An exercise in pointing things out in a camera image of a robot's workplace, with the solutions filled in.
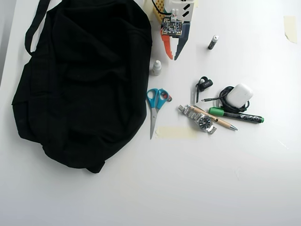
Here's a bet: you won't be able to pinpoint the blue-grey gripper body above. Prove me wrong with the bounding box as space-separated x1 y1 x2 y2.
180 20 191 40

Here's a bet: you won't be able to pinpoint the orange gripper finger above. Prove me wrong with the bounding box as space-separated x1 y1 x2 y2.
161 34 175 60

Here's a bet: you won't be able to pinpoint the blue-grey gripper finger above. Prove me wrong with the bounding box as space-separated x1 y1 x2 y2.
174 37 190 61

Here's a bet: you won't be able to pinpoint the black bike light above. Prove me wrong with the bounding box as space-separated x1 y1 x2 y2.
195 76 214 103

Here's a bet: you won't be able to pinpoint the yellow perforated robot base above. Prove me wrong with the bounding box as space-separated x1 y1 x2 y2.
152 0 169 24

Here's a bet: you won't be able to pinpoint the black fabric bag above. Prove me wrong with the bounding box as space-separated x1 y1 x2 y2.
11 0 153 174

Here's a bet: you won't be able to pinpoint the small white dropper bottle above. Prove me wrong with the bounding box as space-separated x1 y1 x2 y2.
150 60 163 76

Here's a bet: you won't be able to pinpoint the black AA battery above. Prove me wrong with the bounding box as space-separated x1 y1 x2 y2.
207 35 220 50

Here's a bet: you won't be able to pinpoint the white earbuds case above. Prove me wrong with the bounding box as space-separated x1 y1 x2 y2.
227 83 254 109

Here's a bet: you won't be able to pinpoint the steel wrist watch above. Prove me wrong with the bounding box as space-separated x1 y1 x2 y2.
177 105 218 135

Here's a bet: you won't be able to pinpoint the wooden ballpoint pen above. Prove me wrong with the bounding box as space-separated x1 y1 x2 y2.
190 105 238 131

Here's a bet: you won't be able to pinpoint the long masking tape strip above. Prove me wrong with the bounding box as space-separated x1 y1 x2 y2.
157 126 198 139

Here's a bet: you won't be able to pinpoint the black green marker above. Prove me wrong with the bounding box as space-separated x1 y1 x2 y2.
208 106 265 124

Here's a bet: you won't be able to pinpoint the short masking tape strip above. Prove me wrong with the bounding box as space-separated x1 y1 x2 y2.
284 16 298 45

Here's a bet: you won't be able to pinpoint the bare camera circuit board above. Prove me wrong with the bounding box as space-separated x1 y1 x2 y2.
160 17 184 38

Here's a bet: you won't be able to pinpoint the black camera cable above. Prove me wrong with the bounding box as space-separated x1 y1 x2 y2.
150 0 170 16

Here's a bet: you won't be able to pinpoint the beige base plate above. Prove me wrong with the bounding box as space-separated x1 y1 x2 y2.
143 0 156 22

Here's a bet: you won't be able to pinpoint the blue handled scissors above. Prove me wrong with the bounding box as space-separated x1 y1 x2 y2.
146 88 168 140

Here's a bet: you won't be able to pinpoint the black charging cable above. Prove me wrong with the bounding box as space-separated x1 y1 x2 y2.
201 86 252 113

